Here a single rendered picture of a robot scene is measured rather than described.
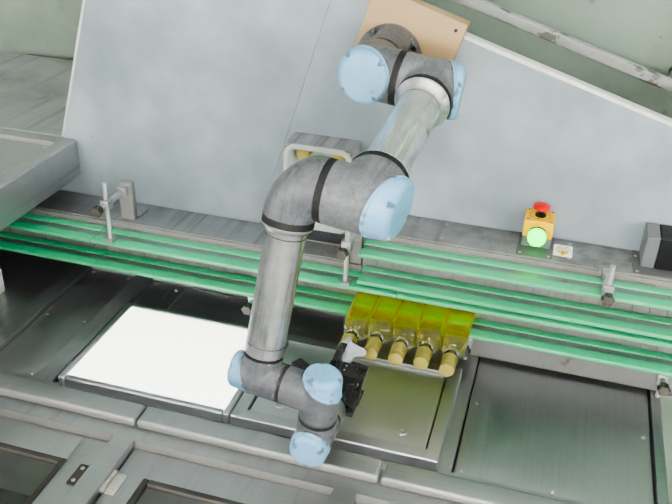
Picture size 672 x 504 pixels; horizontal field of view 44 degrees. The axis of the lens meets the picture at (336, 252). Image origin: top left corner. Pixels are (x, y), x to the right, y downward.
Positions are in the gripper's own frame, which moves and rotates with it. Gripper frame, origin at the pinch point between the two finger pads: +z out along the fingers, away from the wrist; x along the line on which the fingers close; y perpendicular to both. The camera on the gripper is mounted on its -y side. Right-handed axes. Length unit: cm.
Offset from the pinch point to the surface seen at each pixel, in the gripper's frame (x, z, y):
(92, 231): -4, 24, -77
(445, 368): 2.8, -1.0, 22.7
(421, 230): 16.6, 32.3, 8.2
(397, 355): 2.6, -1.0, 11.9
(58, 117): 12, 53, -105
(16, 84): 9, 75, -134
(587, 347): 2, 23, 53
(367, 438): -10.8, -14.5, 10.6
